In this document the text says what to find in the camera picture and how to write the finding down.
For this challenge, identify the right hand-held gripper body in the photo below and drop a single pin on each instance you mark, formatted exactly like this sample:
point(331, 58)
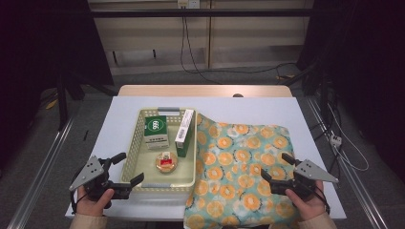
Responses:
point(310, 171)

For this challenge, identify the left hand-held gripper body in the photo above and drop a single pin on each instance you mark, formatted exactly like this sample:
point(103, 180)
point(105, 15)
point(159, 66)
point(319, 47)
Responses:
point(90, 173)

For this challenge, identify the pale green perforated plastic basket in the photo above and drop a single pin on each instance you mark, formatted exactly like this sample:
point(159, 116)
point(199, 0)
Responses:
point(146, 162)

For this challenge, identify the round orange snack package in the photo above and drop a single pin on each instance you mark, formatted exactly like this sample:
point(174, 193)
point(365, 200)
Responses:
point(166, 162)

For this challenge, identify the orange slice print cloth bag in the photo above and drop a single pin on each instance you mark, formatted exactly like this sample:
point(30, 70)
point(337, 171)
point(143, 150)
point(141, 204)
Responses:
point(235, 159)

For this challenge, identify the green and white medicine box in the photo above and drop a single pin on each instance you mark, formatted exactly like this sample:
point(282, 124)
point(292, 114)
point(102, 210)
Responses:
point(156, 127)

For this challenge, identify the tall white and green box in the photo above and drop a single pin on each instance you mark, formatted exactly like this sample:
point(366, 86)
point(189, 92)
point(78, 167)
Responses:
point(184, 130)

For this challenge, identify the person's left hand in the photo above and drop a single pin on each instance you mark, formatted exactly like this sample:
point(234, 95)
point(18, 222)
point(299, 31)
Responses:
point(90, 206)

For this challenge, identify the person's right hand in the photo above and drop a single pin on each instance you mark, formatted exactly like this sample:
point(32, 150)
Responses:
point(310, 206)

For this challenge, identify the white power strip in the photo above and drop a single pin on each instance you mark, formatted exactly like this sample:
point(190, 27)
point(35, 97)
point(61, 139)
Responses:
point(336, 140)

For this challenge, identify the white table sheet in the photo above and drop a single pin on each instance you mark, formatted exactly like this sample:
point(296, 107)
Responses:
point(242, 109)

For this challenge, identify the black metal stand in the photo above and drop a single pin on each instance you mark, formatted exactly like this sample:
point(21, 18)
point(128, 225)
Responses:
point(62, 101)

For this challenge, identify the light wooden cabinet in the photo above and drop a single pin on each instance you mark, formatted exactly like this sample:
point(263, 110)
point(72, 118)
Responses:
point(248, 31)

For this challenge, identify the aluminium floor rail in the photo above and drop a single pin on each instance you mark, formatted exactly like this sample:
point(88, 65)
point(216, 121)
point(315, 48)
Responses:
point(41, 178)
point(356, 187)

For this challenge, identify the white wall socket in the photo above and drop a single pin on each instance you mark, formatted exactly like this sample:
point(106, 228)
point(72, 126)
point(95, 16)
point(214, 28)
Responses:
point(188, 3)

